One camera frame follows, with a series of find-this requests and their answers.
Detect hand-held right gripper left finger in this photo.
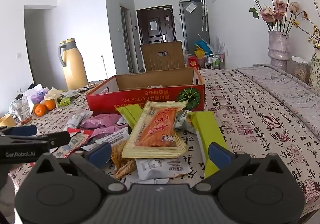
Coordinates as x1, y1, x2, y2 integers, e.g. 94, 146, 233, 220
32, 142, 127, 195

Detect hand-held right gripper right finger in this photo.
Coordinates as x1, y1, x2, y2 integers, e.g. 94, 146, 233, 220
194, 142, 290, 194

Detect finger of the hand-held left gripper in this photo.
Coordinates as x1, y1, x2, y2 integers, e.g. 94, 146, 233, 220
0, 125, 38, 137
37, 131, 71, 150

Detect long green snack packet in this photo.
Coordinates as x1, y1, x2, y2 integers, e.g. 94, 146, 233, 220
187, 111, 229, 179

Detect short green snack packet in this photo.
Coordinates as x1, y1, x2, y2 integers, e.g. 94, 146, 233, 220
116, 104, 143, 130

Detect white barcode snack packet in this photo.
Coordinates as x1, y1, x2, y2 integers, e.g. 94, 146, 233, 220
136, 157, 192, 180

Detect orange snack packet yellow border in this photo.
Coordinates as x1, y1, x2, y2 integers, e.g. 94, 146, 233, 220
122, 101, 188, 159

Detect red cardboard box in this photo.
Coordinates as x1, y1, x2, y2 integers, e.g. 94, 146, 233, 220
85, 67, 205, 117

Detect red-edged snack packet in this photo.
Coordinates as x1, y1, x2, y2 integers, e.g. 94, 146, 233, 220
50, 129, 92, 159

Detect yellow bowl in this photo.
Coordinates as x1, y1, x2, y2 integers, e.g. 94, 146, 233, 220
0, 114, 17, 127

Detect clear drinking glass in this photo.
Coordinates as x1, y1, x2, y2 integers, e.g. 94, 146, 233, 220
11, 96, 33, 125

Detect white printed snack packet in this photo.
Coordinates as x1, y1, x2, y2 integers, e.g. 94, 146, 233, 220
96, 130, 131, 146

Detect clear packet of orange crisps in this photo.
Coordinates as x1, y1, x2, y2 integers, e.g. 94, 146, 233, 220
111, 141, 137, 179

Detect white and blue snack packet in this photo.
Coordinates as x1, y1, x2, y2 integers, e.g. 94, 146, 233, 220
63, 111, 93, 131

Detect orange fruit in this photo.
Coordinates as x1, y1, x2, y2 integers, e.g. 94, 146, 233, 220
33, 103, 47, 117
44, 99, 56, 111

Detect purple plastic bag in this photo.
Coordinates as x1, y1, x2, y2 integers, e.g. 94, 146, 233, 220
22, 84, 49, 105

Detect green wrapper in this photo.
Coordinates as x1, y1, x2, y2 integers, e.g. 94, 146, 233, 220
57, 96, 72, 107

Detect cream plastic bag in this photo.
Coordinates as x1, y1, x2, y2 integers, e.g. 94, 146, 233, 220
45, 87, 66, 108

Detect calligraphy printed tablecloth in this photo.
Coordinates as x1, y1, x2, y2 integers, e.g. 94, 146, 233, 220
0, 68, 320, 224

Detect yellow thermos jug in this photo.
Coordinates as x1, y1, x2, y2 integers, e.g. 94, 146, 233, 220
58, 38, 89, 91

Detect metal utility cart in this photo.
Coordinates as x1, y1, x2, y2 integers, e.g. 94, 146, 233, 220
205, 53, 226, 69

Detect grey folded blanket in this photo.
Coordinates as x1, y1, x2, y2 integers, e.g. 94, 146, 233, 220
236, 63, 320, 137

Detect red gift box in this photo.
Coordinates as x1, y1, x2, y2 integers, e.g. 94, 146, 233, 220
188, 55, 199, 71

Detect white decorative fronds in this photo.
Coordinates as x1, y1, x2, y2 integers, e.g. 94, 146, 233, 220
212, 31, 226, 54

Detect wooden chair back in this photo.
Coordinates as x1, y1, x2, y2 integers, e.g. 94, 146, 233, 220
140, 41, 187, 72

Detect clear storage jar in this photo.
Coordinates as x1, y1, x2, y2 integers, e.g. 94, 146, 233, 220
291, 56, 312, 84

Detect pink textured vase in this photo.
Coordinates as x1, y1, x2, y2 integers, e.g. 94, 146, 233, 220
268, 30, 290, 71

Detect floral ceramic vase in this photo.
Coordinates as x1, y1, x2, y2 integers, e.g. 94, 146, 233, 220
309, 49, 320, 94

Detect grey refrigerator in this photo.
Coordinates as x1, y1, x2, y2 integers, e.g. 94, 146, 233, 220
179, 0, 211, 54

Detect dark brown door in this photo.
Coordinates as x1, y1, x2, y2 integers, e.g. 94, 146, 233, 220
136, 5, 177, 46

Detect clear hanging umbrella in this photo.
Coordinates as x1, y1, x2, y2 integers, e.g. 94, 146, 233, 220
201, 0, 208, 31

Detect dried pink roses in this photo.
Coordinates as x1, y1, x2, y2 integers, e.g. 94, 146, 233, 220
236, 0, 308, 33

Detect yellow blossom branches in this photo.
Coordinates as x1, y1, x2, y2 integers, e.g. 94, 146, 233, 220
292, 0, 320, 50

